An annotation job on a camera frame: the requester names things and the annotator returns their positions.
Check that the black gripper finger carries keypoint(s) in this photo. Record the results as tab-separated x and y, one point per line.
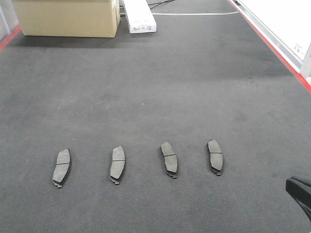
300	190

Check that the grey brake pad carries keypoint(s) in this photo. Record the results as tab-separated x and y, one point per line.
215	157
62	168
170	159
117	165

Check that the dark grey conveyor belt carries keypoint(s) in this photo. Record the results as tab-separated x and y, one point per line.
204	75

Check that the long white carton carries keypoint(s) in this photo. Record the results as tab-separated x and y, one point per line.
139	17

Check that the brown cardboard box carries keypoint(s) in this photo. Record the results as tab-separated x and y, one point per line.
73	18

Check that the red right conveyor rail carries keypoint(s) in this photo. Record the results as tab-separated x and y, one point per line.
272	46

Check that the red conveyor side rail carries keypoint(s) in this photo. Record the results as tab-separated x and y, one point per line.
10	37

